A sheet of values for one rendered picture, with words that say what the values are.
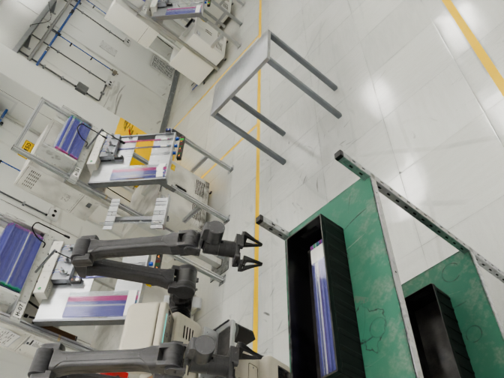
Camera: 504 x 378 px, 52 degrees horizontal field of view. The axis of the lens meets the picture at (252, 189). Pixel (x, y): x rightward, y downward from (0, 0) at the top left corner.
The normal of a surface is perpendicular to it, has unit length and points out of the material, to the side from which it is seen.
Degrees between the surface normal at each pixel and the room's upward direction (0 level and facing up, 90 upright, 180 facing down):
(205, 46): 90
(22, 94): 90
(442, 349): 0
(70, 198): 90
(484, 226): 0
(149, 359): 43
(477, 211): 0
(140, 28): 90
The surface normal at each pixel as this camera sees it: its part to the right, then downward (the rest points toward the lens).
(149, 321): -0.13, -0.74
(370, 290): -0.76, -0.49
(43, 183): -0.02, 0.67
